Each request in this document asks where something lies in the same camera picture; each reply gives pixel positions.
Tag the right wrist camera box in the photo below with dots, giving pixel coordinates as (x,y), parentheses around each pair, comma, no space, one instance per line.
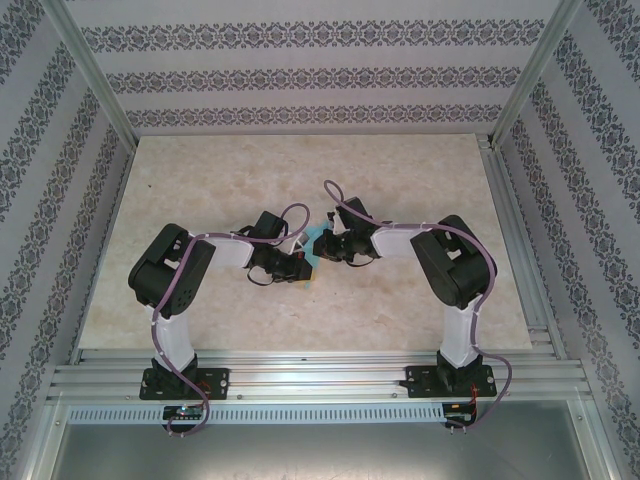
(336,225)

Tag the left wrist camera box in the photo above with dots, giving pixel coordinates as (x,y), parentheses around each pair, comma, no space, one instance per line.
(300,245)

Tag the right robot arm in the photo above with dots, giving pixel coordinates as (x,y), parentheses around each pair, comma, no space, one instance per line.
(450,270)

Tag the grey metal sheet panel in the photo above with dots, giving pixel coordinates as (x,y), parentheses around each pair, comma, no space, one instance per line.
(320,455)

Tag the aluminium frame post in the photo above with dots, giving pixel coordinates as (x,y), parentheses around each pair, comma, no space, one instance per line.
(533,75)
(95,75)

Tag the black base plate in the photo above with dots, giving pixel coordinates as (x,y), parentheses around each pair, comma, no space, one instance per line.
(417,380)
(212,375)

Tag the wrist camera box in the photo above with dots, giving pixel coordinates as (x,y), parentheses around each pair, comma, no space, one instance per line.
(300,245)
(336,225)

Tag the long aluminium mounting rail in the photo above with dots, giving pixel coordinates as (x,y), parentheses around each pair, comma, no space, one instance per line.
(310,380)

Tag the small circuit board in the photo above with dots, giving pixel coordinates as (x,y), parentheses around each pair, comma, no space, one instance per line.
(182,411)
(460,414)

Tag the aluminium side rail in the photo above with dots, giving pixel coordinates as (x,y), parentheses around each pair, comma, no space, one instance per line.
(113,200)
(506,200)

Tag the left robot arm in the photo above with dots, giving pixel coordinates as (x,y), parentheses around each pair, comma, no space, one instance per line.
(150,280)

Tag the light blue paper sheet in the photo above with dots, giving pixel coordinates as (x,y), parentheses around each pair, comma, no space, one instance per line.
(315,237)

